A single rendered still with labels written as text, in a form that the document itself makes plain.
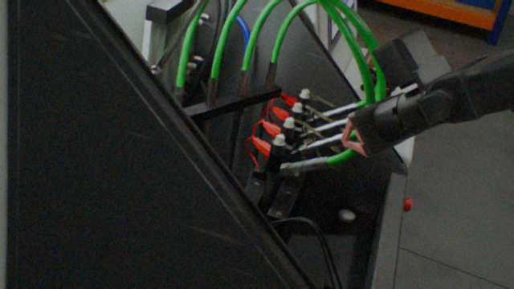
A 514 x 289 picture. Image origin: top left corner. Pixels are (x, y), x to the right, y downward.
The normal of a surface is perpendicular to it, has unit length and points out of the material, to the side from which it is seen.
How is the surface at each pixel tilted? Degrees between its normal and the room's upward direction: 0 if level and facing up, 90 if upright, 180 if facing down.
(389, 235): 0
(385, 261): 0
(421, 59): 45
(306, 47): 90
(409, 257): 0
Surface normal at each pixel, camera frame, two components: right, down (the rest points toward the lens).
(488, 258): 0.17, -0.87
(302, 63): -0.25, 0.41
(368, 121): 0.43, -0.22
